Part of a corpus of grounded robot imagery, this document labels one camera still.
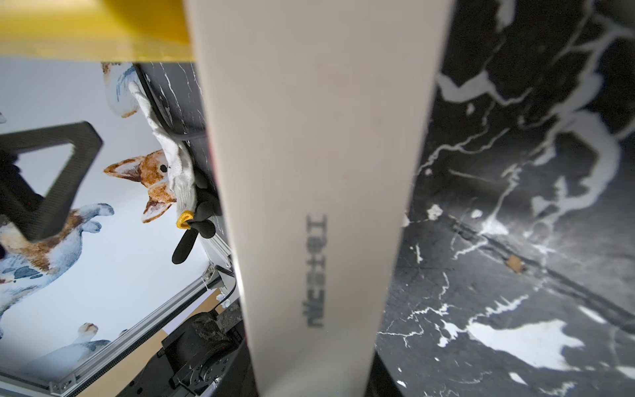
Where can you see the beige red power strip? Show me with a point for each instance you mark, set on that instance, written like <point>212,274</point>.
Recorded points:
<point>316,112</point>

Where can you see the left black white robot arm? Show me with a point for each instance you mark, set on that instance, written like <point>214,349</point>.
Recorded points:
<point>193,358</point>

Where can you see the aluminium frame front rail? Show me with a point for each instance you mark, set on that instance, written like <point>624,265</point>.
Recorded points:
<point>167,318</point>

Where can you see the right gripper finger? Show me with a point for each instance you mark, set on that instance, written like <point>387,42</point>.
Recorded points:
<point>42,169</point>

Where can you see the yellow cube plug adapter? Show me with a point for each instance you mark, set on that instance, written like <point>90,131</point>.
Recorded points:
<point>102,31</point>

